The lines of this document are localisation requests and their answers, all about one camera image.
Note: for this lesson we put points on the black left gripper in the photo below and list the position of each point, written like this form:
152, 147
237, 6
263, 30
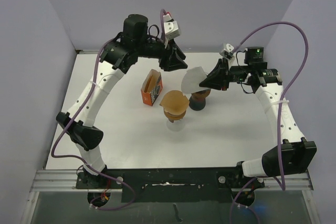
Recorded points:
166, 63

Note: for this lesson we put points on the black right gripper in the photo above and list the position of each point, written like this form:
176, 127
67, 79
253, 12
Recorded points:
219, 78

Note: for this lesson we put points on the white paper coffee filter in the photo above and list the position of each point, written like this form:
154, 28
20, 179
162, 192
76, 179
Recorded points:
192, 79

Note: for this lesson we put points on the orange coffee filter box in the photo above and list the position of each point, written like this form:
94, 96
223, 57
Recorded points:
152, 87

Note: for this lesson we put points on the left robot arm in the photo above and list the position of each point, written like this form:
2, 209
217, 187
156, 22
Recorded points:
112, 62

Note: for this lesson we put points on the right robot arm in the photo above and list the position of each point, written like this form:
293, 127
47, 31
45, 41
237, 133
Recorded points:
292, 153

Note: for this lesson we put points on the clear glass carafe wooden collar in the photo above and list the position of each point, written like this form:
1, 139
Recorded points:
176, 125

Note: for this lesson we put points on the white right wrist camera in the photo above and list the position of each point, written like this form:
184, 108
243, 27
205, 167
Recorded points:
227, 51

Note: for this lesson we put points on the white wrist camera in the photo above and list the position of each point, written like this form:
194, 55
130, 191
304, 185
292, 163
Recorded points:
227, 51
171, 27

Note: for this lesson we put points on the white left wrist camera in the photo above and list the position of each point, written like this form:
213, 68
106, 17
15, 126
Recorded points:
171, 27

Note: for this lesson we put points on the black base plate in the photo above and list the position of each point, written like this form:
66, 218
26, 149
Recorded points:
220, 184

